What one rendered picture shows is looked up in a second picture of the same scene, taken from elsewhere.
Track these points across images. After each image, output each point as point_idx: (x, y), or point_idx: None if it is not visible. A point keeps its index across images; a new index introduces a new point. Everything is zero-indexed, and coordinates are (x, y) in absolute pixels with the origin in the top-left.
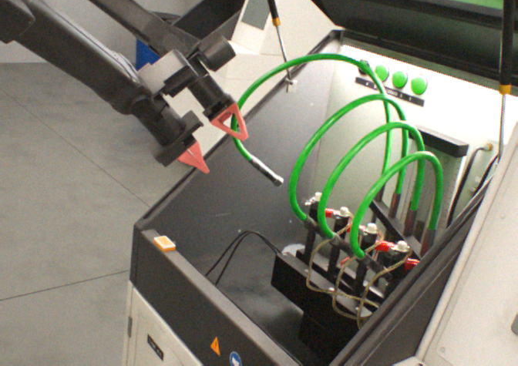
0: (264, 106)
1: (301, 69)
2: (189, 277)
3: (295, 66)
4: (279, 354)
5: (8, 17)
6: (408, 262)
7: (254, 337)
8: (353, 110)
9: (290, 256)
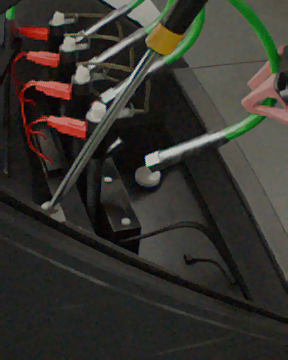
0: (138, 255)
1: (11, 191)
2: (281, 224)
3: (16, 213)
4: (200, 99)
5: None
6: (48, 29)
7: (220, 122)
8: None
9: (116, 216)
